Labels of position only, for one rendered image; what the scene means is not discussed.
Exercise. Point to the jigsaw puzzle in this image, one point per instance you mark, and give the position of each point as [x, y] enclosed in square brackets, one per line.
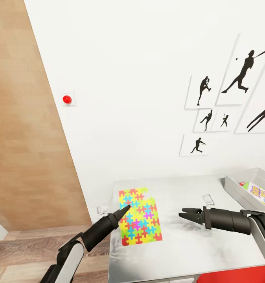
[140, 224]

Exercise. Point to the toy box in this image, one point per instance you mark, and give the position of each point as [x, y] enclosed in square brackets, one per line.
[239, 193]

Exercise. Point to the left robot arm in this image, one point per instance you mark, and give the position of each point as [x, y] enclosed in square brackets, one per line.
[71, 253]

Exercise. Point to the board game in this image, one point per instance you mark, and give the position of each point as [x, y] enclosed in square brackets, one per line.
[258, 192]

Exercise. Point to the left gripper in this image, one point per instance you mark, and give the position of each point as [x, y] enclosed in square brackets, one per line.
[107, 224]

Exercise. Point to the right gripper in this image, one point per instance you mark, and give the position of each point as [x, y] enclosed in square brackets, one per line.
[213, 218]

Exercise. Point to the sliding door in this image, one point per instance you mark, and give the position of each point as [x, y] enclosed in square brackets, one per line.
[39, 185]

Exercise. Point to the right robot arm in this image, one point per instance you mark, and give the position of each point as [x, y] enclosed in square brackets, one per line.
[246, 221]

